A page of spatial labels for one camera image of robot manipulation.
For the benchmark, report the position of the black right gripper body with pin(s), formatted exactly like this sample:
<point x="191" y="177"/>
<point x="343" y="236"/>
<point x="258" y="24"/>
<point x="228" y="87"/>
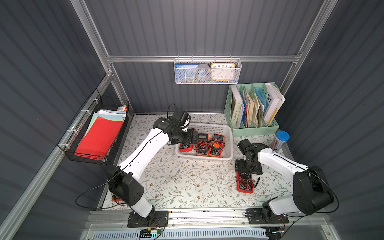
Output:
<point x="248" y="167"/>

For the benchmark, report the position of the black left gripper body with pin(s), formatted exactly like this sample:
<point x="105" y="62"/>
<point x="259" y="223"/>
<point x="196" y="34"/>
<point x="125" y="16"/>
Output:
<point x="190" y="136"/>

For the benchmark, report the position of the orange multimeter with leads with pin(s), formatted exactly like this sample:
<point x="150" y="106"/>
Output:
<point x="203" y="146"/>

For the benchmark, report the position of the large red multimeter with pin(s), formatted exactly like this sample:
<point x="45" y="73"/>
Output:
<point x="186" y="148"/>

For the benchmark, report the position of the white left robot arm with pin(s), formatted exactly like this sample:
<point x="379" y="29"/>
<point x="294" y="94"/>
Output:
<point x="124" y="178"/>

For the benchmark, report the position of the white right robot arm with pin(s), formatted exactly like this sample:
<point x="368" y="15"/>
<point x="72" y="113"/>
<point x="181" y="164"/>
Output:
<point x="311" y="191"/>

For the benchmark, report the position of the white plastic basket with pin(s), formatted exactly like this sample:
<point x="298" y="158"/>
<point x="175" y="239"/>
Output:
<point x="211" y="129"/>

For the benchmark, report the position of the blue box in basket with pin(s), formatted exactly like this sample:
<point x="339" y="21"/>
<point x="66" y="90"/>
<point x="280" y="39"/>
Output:
<point x="185" y="73"/>

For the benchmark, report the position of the blue-lid clear pencil jar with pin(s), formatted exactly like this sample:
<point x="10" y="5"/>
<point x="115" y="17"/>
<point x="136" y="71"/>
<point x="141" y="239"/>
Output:
<point x="279" y="140"/>

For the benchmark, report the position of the green desk file organizer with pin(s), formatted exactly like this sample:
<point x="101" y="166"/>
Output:
<point x="251" y="109"/>

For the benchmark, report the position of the grey tape roll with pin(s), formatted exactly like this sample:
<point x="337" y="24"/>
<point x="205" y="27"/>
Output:
<point x="203" y="73"/>

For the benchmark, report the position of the yellow white alarm clock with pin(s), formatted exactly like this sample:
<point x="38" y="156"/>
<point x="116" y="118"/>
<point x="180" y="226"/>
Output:
<point x="223" y="71"/>

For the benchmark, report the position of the red paper folder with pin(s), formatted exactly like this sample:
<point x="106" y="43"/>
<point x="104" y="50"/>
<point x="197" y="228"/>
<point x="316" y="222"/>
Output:
<point x="99" y="138"/>

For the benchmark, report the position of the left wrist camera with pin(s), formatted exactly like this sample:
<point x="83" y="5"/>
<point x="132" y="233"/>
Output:
<point x="182" y="117"/>

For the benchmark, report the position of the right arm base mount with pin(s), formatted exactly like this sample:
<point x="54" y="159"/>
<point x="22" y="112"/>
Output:
<point x="258" y="216"/>

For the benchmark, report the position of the white wire wall basket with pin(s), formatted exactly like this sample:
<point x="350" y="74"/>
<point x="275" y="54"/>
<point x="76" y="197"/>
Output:
<point x="209" y="62"/>

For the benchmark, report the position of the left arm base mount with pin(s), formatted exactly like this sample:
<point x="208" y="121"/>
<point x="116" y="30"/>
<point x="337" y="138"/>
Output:
<point x="154" y="219"/>

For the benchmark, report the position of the black wire wall basket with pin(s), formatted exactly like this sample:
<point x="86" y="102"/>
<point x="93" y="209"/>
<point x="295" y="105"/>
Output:
<point x="105" y="106"/>

